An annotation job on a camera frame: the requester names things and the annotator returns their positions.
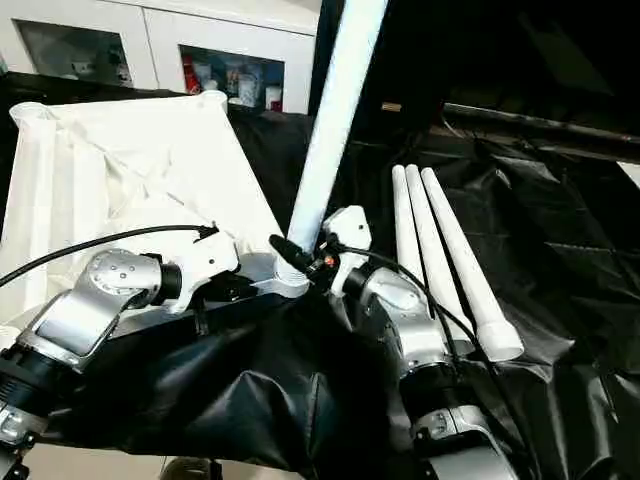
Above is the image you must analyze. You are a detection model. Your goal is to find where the white glass-door cabinet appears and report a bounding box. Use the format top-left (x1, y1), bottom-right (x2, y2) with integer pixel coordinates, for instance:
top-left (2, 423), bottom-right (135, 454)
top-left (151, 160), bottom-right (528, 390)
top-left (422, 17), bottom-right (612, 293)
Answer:
top-left (0, 0), bottom-right (323, 114)

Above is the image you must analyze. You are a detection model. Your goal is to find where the white table top frame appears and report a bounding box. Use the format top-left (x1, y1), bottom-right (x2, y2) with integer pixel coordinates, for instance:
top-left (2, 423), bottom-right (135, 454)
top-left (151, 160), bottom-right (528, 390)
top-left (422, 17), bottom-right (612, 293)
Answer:
top-left (0, 90), bottom-right (312, 352)

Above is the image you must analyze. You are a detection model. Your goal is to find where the white plastic table leg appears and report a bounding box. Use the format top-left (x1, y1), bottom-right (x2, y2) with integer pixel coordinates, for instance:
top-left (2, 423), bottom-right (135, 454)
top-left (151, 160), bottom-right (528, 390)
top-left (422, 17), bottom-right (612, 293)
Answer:
top-left (420, 167), bottom-right (525, 363)
top-left (392, 165), bottom-right (443, 303)
top-left (275, 0), bottom-right (390, 299)
top-left (405, 165), bottom-right (477, 353)

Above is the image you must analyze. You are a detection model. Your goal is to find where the black metal rail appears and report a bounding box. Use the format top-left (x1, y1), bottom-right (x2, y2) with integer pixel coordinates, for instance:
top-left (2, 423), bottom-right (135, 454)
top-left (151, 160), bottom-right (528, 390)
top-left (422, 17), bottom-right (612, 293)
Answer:
top-left (445, 100), bottom-right (640, 137)

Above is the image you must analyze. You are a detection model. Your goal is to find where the black work mat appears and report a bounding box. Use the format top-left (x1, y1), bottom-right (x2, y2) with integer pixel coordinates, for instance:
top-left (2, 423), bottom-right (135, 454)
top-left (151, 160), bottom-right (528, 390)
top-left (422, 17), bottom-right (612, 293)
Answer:
top-left (0, 75), bottom-right (640, 477)

